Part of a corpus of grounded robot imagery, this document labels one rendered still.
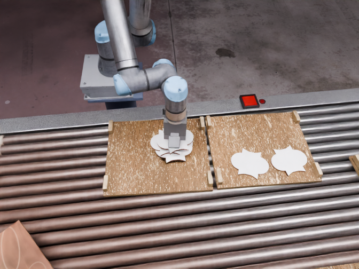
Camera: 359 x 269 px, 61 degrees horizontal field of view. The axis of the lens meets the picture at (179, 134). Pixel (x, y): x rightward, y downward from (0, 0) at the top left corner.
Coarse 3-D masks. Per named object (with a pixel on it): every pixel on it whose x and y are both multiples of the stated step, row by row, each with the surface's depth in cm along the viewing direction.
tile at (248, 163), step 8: (248, 152) 124; (232, 160) 122; (240, 160) 122; (248, 160) 122; (256, 160) 122; (264, 160) 122; (240, 168) 120; (248, 168) 120; (256, 168) 120; (264, 168) 120; (256, 176) 118
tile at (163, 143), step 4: (188, 132) 124; (160, 136) 123; (188, 136) 123; (192, 136) 123; (160, 140) 122; (164, 140) 122; (168, 140) 122; (180, 140) 122; (184, 140) 122; (188, 140) 122; (192, 140) 122; (160, 144) 121; (164, 144) 121; (180, 144) 121; (184, 144) 121; (188, 144) 121; (164, 148) 120; (168, 148) 120; (172, 148) 120; (176, 148) 120; (180, 148) 120; (184, 148) 120; (188, 148) 120; (172, 152) 119
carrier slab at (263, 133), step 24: (216, 120) 135; (240, 120) 136; (264, 120) 136; (288, 120) 136; (216, 144) 128; (240, 144) 128; (264, 144) 128; (288, 144) 128; (216, 168) 121; (312, 168) 122
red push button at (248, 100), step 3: (246, 96) 145; (249, 96) 145; (252, 96) 145; (243, 99) 144; (246, 99) 144; (249, 99) 144; (252, 99) 144; (246, 102) 143; (249, 102) 143; (252, 102) 143; (255, 102) 143; (246, 105) 142; (249, 105) 142
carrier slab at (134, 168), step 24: (192, 120) 135; (120, 144) 127; (144, 144) 127; (120, 168) 120; (144, 168) 120; (168, 168) 120; (192, 168) 120; (120, 192) 114; (144, 192) 114; (168, 192) 114; (192, 192) 116
